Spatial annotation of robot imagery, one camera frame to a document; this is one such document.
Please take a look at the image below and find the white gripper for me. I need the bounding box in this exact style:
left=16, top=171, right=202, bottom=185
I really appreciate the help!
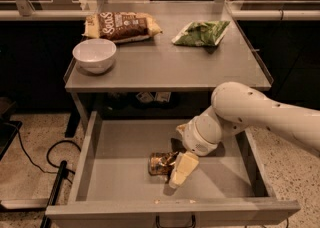
left=169, top=107, right=227, bottom=189

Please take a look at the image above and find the crushed orange soda can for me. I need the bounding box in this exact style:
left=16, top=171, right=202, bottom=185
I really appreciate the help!
left=148, top=152, right=178, bottom=175

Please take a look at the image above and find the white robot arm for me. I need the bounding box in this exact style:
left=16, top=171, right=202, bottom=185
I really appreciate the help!
left=169, top=82, right=320, bottom=189

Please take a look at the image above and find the grey open top drawer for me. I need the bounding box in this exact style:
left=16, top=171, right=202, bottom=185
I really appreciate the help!
left=46, top=112, right=300, bottom=228

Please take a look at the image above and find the green chip bag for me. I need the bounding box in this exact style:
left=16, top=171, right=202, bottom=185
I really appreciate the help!
left=172, top=21, right=230, bottom=47

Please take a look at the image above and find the white ceramic bowl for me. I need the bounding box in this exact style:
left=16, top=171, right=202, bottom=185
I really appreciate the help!
left=72, top=39, right=117, bottom=74

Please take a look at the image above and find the brown and yellow snack bag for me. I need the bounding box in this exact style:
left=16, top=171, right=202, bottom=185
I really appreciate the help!
left=83, top=12, right=162, bottom=44

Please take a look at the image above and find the black metal floor bar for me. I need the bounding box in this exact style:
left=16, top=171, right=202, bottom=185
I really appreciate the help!
left=40, top=160, right=67, bottom=228

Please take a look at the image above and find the black drawer handle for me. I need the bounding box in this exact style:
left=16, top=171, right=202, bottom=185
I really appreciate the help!
left=155, top=215, right=196, bottom=228

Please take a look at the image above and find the white horizontal rail pipe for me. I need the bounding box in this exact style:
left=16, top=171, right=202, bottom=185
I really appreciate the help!
left=0, top=9, right=320, bottom=22

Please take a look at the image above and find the black floor cable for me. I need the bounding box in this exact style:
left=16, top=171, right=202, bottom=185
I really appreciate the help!
left=3, top=121, right=83, bottom=185

